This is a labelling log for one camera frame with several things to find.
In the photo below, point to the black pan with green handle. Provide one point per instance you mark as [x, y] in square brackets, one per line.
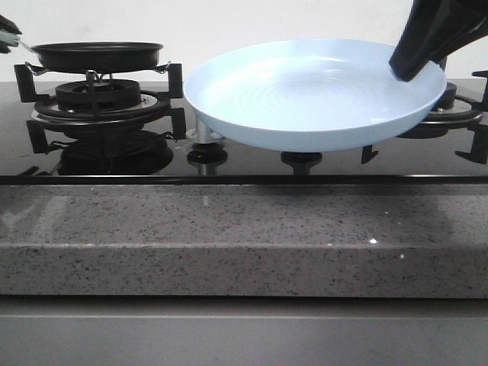
[102, 57]

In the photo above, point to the light blue plate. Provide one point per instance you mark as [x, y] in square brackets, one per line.
[310, 95]

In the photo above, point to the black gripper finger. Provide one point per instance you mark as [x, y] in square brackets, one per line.
[4, 48]
[434, 30]
[9, 26]

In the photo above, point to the black burner with pan support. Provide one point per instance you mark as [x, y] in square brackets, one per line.
[96, 103]

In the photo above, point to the grey cabinet front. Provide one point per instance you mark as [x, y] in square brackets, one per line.
[241, 331]

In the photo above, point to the black glass gas cooktop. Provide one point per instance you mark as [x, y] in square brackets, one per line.
[149, 154]

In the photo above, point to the silver stove knob left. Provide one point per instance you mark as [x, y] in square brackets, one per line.
[202, 134]

